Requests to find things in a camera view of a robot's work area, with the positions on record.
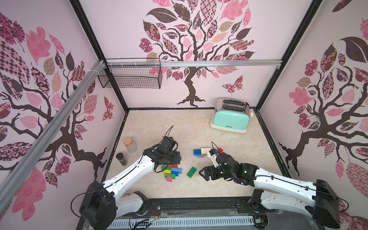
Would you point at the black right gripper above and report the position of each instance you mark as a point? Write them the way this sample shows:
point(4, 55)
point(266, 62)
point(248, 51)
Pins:
point(212, 172)

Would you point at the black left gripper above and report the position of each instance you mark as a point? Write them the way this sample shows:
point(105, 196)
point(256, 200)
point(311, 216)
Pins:
point(178, 158)

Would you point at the light green lego brick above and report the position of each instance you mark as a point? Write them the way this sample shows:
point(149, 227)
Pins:
point(173, 176)

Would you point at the light blue brick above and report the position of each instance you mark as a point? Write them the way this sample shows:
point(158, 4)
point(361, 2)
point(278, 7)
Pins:
point(177, 170)

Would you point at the blue 2x3 lego brick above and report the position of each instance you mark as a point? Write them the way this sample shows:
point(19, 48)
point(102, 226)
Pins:
point(197, 152)

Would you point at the white lego plate brick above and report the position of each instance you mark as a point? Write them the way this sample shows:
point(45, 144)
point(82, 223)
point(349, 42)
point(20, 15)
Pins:
point(204, 151)

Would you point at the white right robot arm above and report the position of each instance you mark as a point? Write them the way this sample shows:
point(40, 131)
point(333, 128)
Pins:
point(272, 191)

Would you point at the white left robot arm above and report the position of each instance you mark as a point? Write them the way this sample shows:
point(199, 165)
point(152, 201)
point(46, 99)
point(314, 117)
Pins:
point(103, 202)

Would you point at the cork stoppered glass bottle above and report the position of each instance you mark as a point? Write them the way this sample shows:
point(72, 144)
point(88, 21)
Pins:
point(130, 145)

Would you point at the small dark labelled bottle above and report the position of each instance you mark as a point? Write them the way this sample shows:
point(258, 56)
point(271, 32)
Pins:
point(121, 158)

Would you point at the mint green toaster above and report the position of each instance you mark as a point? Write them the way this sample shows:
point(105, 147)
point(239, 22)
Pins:
point(231, 115)

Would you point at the white vented base strip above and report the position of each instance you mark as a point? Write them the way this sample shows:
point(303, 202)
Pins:
point(181, 223)

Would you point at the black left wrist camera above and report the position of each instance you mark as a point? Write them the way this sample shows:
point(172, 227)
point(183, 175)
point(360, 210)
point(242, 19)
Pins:
point(168, 144)

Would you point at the black enclosure frame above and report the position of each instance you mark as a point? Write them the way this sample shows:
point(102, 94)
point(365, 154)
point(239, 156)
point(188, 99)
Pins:
point(189, 114)

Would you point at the black wire basket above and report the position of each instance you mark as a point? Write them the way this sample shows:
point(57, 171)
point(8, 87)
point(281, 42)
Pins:
point(132, 73)

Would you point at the aluminium rail back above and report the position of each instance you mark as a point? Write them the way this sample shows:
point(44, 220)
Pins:
point(218, 63)

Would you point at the aluminium rail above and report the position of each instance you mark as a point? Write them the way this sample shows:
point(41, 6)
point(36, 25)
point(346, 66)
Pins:
point(218, 63)
point(24, 167)

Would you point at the aluminium rail left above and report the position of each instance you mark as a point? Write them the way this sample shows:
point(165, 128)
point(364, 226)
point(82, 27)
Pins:
point(24, 167)

